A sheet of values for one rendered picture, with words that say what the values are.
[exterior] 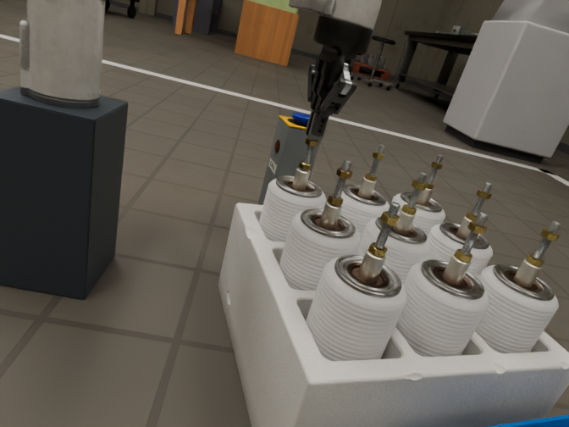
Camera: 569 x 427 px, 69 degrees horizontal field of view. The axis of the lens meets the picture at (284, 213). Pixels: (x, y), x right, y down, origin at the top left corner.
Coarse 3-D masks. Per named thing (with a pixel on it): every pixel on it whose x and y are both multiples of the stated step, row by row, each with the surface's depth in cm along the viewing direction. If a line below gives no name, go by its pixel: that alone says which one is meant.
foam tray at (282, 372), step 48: (240, 240) 66; (240, 288) 63; (288, 288) 52; (240, 336) 61; (288, 336) 44; (288, 384) 43; (336, 384) 40; (384, 384) 42; (432, 384) 45; (480, 384) 48; (528, 384) 51
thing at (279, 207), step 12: (276, 192) 62; (264, 204) 65; (276, 204) 62; (288, 204) 61; (300, 204) 61; (312, 204) 62; (324, 204) 65; (264, 216) 65; (276, 216) 63; (288, 216) 62; (264, 228) 65; (276, 228) 63; (288, 228) 63; (276, 240) 64
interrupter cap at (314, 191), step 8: (280, 176) 66; (288, 176) 67; (280, 184) 63; (288, 184) 65; (312, 184) 67; (288, 192) 62; (296, 192) 61; (304, 192) 62; (312, 192) 63; (320, 192) 64
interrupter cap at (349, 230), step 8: (312, 208) 57; (304, 216) 55; (312, 216) 55; (320, 216) 56; (304, 224) 53; (312, 224) 53; (320, 224) 54; (336, 224) 56; (344, 224) 56; (352, 224) 56; (320, 232) 52; (328, 232) 52; (336, 232) 52; (344, 232) 53; (352, 232) 53
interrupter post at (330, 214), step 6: (330, 204) 53; (324, 210) 54; (330, 210) 53; (336, 210) 53; (324, 216) 54; (330, 216) 53; (336, 216) 53; (324, 222) 54; (330, 222) 54; (336, 222) 54
